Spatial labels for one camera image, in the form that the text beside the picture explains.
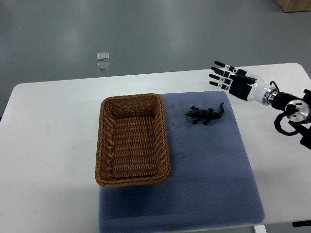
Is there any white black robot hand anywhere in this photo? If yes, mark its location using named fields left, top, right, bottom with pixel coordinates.
left=209, top=61, right=275, bottom=105

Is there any dark toy crocodile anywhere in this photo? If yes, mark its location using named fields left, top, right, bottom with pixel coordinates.
left=184, top=102, right=224, bottom=125

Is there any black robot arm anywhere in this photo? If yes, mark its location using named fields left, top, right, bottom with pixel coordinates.
left=263, top=88, right=311, bottom=149

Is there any brown wicker basket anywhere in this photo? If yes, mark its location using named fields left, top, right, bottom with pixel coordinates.
left=95, top=93, right=171, bottom=188

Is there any wooden box corner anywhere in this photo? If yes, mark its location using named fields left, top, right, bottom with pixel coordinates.
left=276, top=0, right=311, bottom=13

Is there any blue textured mat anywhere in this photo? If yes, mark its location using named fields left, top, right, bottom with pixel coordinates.
left=99, top=91, right=265, bottom=233

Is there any upper clear floor plate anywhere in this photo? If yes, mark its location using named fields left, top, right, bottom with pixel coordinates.
left=97, top=52, right=110, bottom=61

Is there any white table leg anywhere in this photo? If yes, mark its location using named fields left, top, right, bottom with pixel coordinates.
left=253, top=225, right=267, bottom=233

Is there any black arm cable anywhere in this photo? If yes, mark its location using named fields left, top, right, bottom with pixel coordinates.
left=274, top=114, right=299, bottom=135

